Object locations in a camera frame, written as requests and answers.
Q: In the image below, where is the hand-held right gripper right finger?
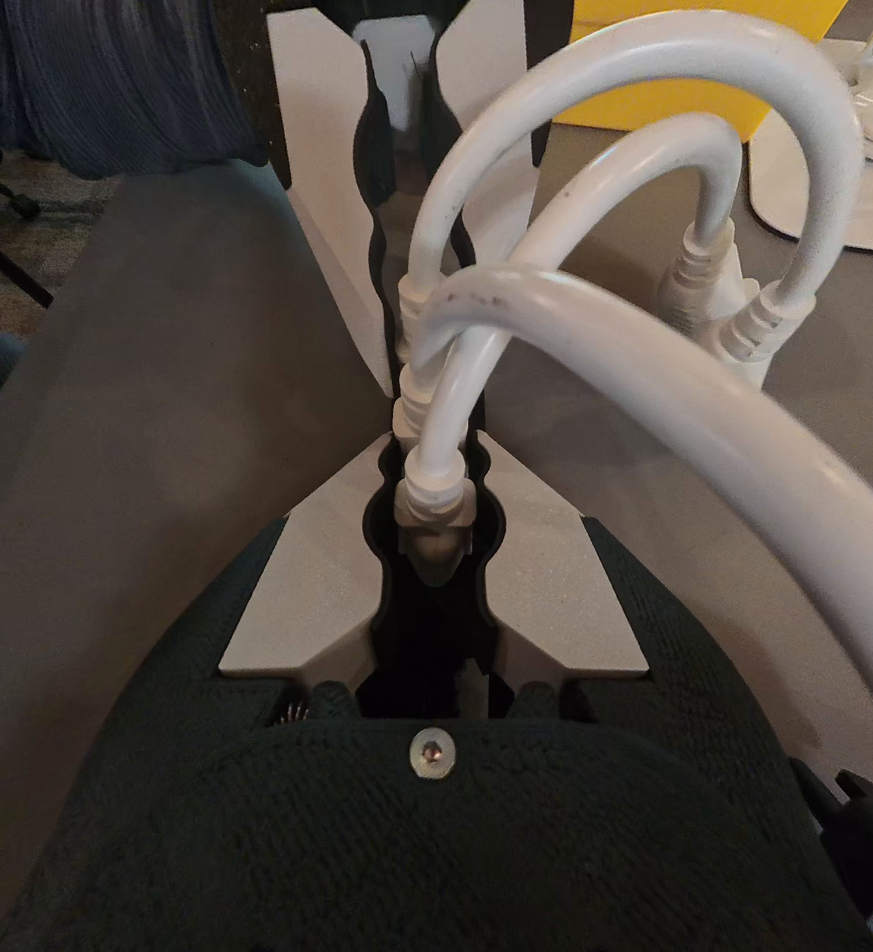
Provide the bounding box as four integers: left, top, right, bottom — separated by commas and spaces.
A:
474, 433, 649, 679

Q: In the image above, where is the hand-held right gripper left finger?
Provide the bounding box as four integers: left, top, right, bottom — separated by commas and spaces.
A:
217, 433, 396, 679

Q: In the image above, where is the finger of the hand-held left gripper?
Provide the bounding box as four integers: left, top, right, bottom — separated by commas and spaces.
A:
265, 9, 399, 397
429, 0, 551, 440

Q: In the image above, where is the white extension cord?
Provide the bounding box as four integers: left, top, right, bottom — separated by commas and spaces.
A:
395, 115, 763, 589
394, 268, 873, 752
398, 11, 865, 388

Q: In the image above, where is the yellow plastic bin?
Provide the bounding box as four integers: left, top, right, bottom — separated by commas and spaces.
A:
556, 0, 850, 142

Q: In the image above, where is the black office chair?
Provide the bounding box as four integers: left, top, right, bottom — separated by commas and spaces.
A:
0, 126, 57, 309

